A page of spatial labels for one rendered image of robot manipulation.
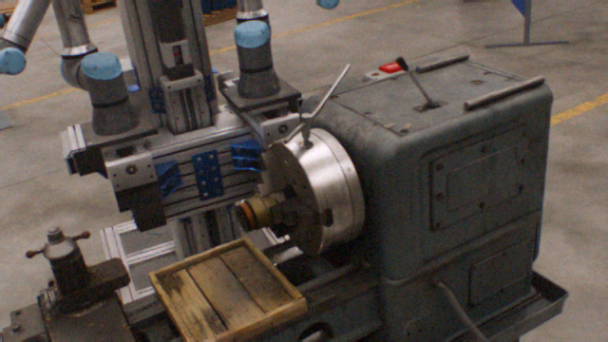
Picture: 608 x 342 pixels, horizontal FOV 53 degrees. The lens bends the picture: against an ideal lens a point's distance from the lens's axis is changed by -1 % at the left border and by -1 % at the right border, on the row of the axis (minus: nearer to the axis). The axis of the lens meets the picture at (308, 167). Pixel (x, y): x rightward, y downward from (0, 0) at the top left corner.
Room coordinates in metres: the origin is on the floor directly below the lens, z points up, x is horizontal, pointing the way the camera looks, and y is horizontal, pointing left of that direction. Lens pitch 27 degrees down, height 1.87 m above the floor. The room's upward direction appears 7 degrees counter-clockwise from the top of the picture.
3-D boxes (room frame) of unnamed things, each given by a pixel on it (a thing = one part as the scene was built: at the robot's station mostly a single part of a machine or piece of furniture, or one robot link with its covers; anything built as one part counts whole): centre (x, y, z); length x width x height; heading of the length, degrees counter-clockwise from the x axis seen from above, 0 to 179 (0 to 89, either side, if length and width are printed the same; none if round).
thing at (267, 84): (2.02, 0.14, 1.21); 0.15 x 0.15 x 0.10
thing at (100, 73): (1.85, 0.60, 1.33); 0.13 x 0.12 x 0.14; 42
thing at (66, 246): (1.20, 0.60, 1.13); 0.08 x 0.08 x 0.03
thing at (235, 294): (1.29, 0.26, 0.89); 0.36 x 0.30 x 0.04; 27
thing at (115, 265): (1.22, 0.57, 0.99); 0.20 x 0.10 x 0.05; 117
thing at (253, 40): (2.03, 0.14, 1.33); 0.13 x 0.12 x 0.14; 179
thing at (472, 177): (1.61, -0.34, 1.06); 0.59 x 0.48 x 0.39; 117
